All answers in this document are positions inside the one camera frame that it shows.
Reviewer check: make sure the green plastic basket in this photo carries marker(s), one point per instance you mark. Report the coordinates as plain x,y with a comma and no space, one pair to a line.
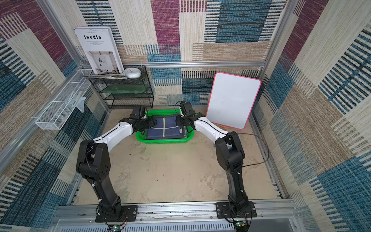
141,136

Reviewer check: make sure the Inedia magazine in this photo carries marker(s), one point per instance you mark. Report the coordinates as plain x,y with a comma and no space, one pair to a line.
100,48

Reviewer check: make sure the white wire wall basket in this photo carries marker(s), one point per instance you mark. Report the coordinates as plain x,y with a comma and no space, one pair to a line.
69,98

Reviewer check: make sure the white round bowl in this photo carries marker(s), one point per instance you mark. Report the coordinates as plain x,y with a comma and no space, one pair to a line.
132,72

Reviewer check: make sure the navy blue pillowcase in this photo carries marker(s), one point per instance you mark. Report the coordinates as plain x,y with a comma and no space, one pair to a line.
166,128

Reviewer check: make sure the pink framed whiteboard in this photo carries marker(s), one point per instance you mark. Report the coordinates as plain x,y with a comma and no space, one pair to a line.
231,100

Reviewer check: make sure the black wire shelf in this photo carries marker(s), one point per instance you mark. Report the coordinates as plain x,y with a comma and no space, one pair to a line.
119,92

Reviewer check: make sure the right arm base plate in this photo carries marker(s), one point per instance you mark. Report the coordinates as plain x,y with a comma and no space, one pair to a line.
223,211

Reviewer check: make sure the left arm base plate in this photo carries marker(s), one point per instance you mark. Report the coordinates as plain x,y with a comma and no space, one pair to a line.
127,213

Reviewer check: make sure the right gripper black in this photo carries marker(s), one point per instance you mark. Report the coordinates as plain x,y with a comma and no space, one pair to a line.
181,121

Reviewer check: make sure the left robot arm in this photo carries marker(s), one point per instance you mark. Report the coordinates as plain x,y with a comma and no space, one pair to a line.
93,163

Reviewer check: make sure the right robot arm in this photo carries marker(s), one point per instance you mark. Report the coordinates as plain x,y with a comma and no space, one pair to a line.
229,154

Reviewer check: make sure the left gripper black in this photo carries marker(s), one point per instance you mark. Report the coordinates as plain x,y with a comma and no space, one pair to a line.
152,121

